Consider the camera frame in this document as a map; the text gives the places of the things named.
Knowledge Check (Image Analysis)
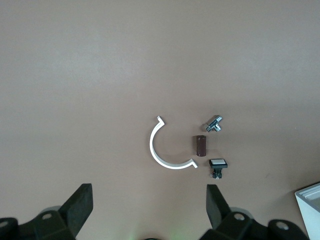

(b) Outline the white half-ring pipe clamp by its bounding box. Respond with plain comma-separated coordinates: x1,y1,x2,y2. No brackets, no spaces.
149,115,198,171

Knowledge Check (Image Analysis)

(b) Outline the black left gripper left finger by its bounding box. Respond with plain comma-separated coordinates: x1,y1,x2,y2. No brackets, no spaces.
0,183,94,240

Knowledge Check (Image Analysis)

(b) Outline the chrome angle valve fitting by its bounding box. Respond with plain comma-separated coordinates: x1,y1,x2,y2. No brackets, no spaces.
201,114,223,133

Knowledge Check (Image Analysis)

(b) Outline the white drawer cabinet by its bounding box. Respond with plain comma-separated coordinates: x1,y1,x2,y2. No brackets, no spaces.
294,182,320,240

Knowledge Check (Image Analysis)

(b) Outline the white square push button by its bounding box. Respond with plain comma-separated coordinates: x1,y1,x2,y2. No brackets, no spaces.
208,158,229,180

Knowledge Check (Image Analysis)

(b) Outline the brown cylindrical capacitor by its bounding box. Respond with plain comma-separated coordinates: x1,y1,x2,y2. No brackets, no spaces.
191,134,207,158

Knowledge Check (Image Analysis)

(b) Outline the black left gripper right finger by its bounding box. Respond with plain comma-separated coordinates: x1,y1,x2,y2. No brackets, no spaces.
199,184,307,240

